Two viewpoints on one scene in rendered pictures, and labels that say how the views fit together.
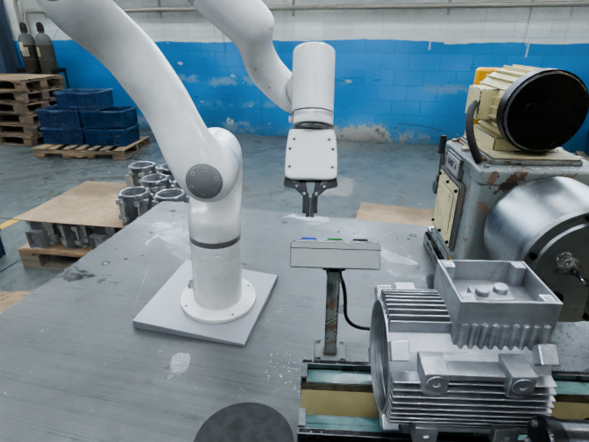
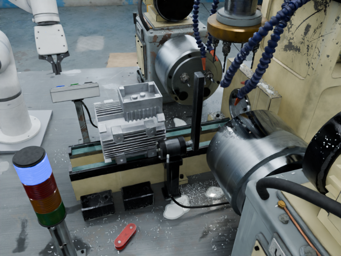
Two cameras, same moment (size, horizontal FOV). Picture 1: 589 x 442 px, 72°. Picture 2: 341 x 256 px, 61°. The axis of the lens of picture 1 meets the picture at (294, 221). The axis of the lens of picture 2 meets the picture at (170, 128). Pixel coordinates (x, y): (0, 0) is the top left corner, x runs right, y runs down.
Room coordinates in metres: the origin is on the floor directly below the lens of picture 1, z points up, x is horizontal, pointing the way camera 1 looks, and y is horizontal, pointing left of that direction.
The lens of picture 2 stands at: (-0.32, -0.08, 1.60)
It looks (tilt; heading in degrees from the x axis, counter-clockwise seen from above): 37 degrees down; 340
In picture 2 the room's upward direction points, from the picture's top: straight up
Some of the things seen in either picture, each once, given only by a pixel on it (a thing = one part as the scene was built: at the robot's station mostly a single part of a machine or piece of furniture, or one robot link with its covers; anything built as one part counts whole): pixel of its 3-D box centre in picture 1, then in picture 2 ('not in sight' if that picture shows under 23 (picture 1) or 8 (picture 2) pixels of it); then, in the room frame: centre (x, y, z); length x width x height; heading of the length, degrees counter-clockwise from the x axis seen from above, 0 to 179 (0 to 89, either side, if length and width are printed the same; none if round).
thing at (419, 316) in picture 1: (448, 355); (129, 127); (0.45, -0.22, 1.01); 0.20 x 0.19 x 0.19; 88
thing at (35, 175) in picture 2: not in sight; (33, 166); (0.16, 0.03, 1.19); 0.06 x 0.06 x 0.04
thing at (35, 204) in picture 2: not in sight; (44, 196); (0.16, 0.03, 1.10); 0.06 x 0.06 x 0.04
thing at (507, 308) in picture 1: (489, 302); (139, 101); (0.44, -0.26, 1.11); 0.12 x 0.11 x 0.07; 88
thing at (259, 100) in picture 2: not in sight; (252, 115); (0.42, -0.68, 0.97); 0.30 x 0.11 x 0.34; 176
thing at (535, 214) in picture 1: (547, 235); (183, 64); (0.78, -0.55, 1.04); 0.37 x 0.25 x 0.25; 176
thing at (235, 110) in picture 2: not in sight; (238, 108); (0.42, -0.62, 1.02); 0.15 x 0.02 x 0.15; 176
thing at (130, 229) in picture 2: not in sight; (125, 236); (0.19, -0.13, 0.81); 0.09 x 0.03 x 0.02; 129
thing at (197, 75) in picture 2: not in sight; (196, 114); (0.30, -0.39, 1.12); 0.04 x 0.03 x 0.26; 86
